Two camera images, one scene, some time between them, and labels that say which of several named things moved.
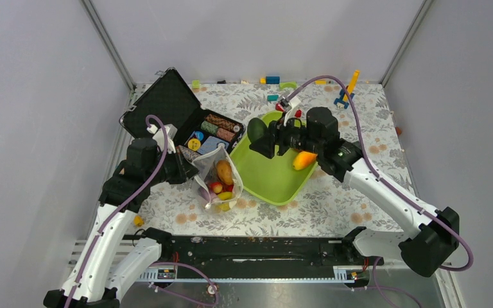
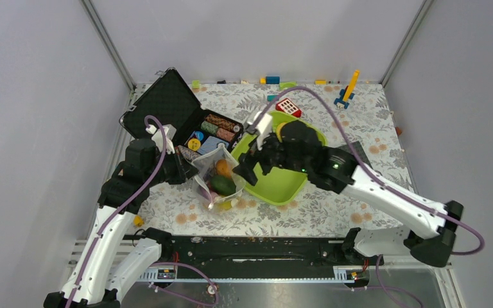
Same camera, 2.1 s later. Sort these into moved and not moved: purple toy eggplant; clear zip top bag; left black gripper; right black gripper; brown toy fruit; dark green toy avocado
Moved: right black gripper; dark green toy avocado
Not moved: brown toy fruit; purple toy eggplant; left black gripper; clear zip top bag
